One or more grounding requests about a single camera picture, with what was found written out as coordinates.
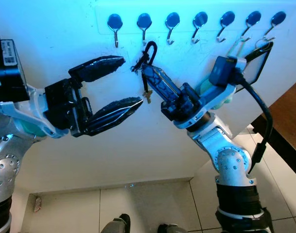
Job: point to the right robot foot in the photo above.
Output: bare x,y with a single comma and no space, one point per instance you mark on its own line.
171,228

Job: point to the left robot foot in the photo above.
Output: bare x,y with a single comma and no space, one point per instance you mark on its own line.
116,225

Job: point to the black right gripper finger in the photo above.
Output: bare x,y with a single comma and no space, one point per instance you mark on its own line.
165,81
156,88

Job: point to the keys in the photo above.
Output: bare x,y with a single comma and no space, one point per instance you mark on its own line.
148,98

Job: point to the small paper scrap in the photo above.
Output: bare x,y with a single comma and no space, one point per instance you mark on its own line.
37,204

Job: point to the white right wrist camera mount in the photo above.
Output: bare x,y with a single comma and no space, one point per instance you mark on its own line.
223,73

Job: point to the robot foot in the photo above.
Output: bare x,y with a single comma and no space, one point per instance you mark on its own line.
116,225
171,228

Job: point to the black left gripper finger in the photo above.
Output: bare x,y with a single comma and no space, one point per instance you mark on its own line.
99,68
113,114

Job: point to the dark round wall hook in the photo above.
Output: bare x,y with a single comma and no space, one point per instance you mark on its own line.
227,18
172,20
114,22
200,19
253,18
144,21
278,18

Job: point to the dark brown wooden table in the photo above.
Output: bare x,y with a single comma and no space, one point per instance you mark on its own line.
281,126

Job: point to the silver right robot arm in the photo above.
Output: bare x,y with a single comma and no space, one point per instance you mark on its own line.
230,165

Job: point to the black framed card holder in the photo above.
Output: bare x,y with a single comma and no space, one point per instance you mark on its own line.
268,58

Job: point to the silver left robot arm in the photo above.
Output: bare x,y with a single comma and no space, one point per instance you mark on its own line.
4,167

